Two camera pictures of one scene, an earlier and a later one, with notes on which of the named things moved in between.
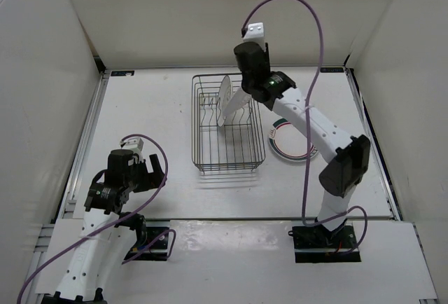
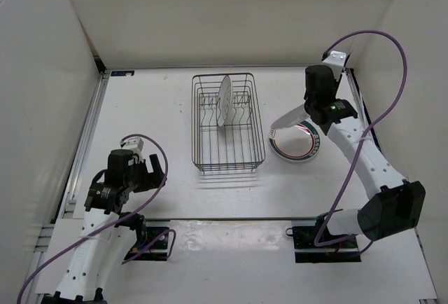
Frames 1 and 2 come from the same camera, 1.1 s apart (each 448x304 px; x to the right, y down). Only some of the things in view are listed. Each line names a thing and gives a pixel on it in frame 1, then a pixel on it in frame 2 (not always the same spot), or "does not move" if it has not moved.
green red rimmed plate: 286,142 does not move
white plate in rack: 225,99 does not move
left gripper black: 152,178 does not move
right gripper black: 267,57 to 336,84
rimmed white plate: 237,99 to 291,118
